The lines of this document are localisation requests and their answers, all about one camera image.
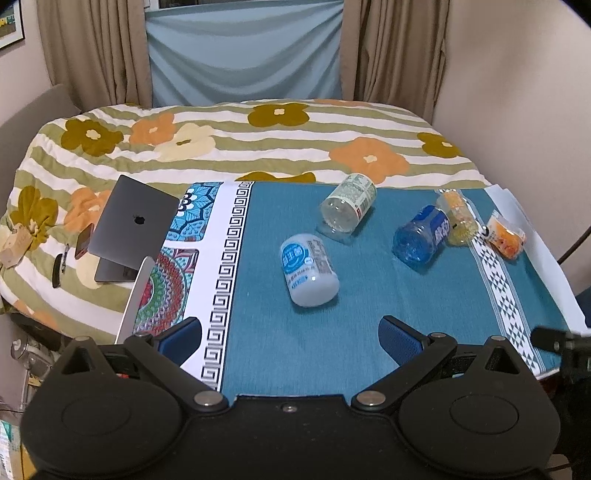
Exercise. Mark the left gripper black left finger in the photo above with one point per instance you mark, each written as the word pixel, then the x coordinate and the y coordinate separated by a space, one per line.
pixel 161 356

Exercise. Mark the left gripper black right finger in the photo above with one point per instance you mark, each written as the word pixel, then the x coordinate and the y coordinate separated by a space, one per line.
pixel 419 358

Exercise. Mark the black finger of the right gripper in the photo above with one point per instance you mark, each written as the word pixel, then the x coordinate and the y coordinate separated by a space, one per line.
pixel 572 348

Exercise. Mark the white translucent plastic cup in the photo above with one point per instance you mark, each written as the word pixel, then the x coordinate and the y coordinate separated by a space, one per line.
pixel 311 280

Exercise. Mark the blue plastic cup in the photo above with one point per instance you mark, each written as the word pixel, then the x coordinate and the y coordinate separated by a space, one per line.
pixel 417 242

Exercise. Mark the grey apple laptop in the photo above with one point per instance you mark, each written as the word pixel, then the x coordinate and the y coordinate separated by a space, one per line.
pixel 132 226

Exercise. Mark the red phone on bed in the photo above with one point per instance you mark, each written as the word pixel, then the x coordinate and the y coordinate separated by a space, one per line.
pixel 83 241

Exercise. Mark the teal patterned table cloth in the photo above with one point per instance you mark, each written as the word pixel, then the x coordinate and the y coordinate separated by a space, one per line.
pixel 221 264

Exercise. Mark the brown paper tag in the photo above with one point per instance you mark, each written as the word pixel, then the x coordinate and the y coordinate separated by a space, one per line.
pixel 15 246

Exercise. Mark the floral striped bed quilt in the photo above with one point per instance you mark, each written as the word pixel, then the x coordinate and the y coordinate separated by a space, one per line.
pixel 72 164

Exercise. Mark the grey upholstered headboard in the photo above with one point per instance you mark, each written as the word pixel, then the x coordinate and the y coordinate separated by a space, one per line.
pixel 19 130

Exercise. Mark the beige right curtain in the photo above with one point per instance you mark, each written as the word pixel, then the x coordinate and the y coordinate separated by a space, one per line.
pixel 394 52

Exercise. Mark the beige curtain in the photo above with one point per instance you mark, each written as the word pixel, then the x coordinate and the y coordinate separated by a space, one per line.
pixel 98 50
pixel 394 52

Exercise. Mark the beige left curtain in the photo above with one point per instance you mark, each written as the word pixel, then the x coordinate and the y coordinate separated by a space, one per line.
pixel 98 50

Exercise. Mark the light blue window cloth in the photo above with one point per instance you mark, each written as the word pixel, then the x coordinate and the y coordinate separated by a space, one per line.
pixel 244 50

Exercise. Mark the framed landscape picture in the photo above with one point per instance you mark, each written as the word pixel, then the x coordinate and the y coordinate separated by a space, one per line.
pixel 11 24

